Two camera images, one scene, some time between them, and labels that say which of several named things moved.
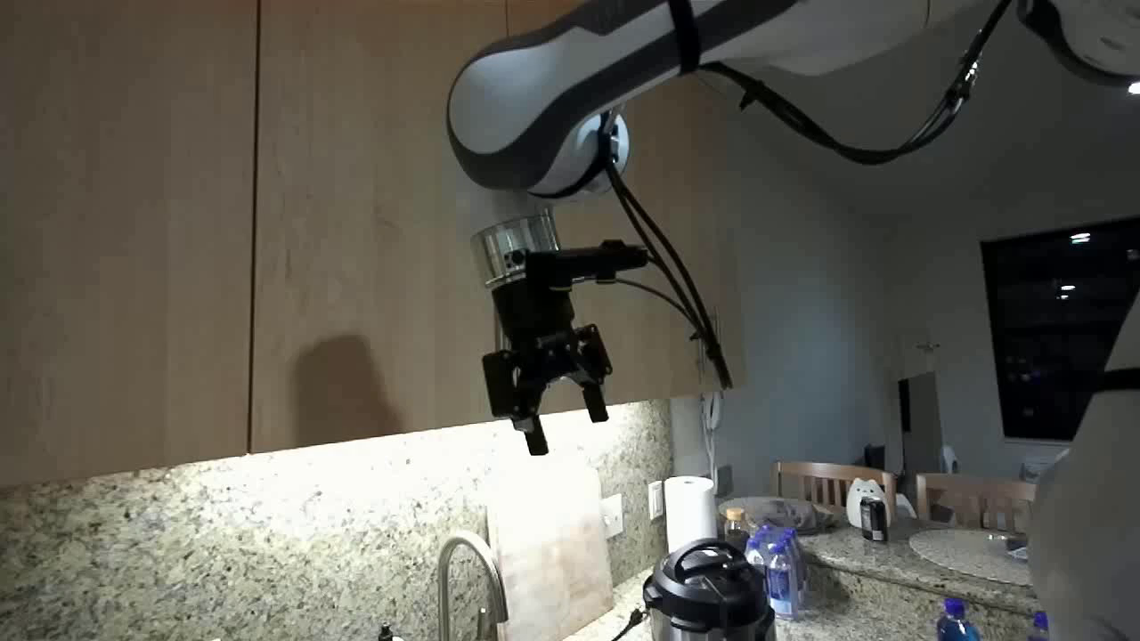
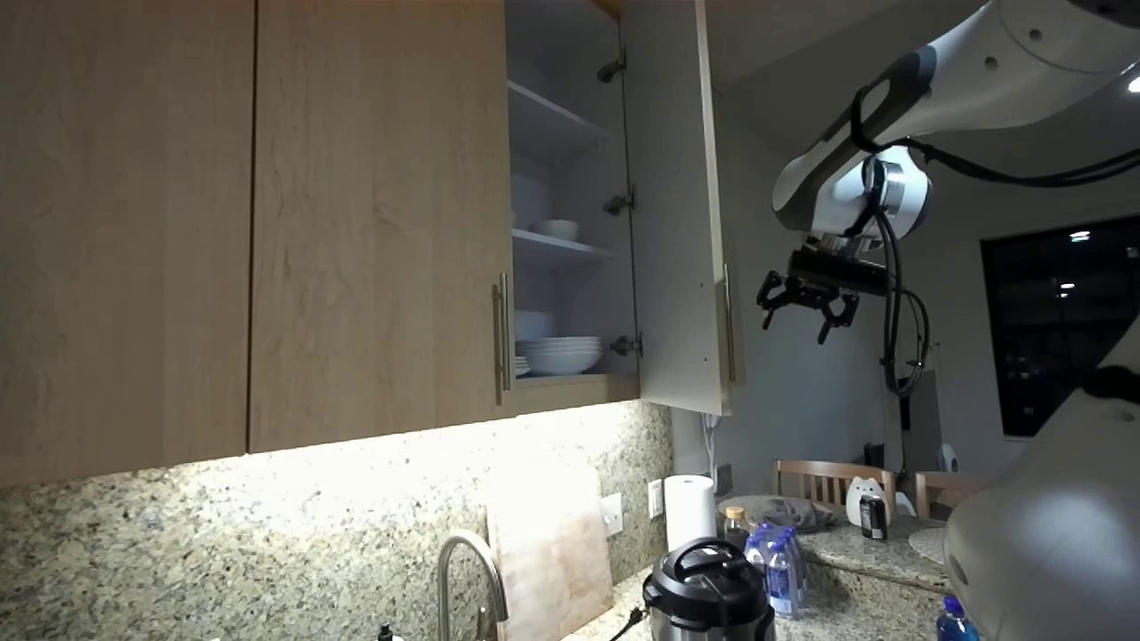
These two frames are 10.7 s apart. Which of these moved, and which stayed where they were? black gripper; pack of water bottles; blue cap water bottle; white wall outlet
Moved: black gripper
Stayed: pack of water bottles; blue cap water bottle; white wall outlet
